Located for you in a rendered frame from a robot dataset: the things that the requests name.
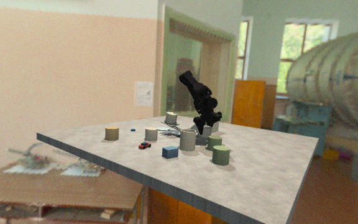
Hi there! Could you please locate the blue block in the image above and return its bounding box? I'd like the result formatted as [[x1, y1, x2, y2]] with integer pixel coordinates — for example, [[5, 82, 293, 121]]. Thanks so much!
[[162, 146, 178, 159]]

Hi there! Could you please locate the small orange toy car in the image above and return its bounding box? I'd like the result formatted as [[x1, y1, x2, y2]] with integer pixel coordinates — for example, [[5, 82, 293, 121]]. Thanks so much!
[[139, 142, 151, 149]]

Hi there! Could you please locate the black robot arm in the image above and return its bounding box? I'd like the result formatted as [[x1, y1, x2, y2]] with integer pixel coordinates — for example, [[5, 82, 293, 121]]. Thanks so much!
[[179, 71, 222, 122]]

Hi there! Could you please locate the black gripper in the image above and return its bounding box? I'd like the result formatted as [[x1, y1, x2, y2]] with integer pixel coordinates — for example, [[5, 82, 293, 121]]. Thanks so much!
[[193, 106, 215, 135]]

